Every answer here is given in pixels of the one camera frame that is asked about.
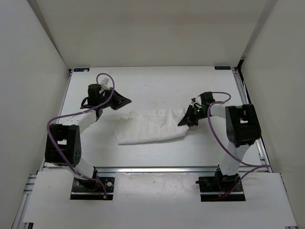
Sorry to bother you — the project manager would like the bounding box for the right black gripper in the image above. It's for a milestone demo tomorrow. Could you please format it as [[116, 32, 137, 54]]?
[[178, 104, 210, 127]]

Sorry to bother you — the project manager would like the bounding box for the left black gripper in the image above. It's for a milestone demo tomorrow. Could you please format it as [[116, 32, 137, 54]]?
[[99, 87, 132, 111]]

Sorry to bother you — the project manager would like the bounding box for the white skirt cloth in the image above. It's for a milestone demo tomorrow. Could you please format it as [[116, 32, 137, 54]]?
[[113, 109, 189, 145]]

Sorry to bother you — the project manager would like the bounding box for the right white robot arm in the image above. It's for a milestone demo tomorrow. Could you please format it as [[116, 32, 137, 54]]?
[[178, 92, 261, 191]]

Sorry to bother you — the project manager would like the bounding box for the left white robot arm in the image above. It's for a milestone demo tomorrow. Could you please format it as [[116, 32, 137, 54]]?
[[45, 83, 132, 191]]

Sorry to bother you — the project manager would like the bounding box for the white front cover board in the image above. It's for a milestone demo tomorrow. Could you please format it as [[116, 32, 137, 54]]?
[[24, 170, 297, 229]]

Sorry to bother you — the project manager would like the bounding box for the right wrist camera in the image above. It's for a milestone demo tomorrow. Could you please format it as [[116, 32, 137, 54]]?
[[191, 97, 202, 109]]

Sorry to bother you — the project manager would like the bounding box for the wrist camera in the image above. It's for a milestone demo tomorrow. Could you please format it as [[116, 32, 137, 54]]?
[[191, 97, 202, 109], [100, 77, 110, 90]]

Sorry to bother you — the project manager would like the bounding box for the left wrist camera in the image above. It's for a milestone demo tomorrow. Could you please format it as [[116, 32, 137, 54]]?
[[100, 77, 110, 90]]

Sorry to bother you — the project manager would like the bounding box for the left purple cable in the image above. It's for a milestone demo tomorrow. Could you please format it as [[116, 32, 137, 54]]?
[[46, 73, 116, 200]]

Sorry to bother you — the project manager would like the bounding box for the purple cable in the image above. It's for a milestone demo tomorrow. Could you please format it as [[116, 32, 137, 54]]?
[[46, 73, 116, 200], [206, 92, 272, 198]]

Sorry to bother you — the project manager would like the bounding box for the front aluminium rail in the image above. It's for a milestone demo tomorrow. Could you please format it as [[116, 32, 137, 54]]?
[[97, 167, 217, 173]]

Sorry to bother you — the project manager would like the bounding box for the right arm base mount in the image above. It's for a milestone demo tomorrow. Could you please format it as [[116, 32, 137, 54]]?
[[195, 171, 246, 202]]

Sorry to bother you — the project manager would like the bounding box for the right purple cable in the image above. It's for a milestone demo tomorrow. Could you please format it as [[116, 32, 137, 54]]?
[[206, 92, 272, 198]]

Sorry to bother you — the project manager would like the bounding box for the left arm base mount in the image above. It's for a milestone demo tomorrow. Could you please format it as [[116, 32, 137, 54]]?
[[70, 177, 115, 200]]

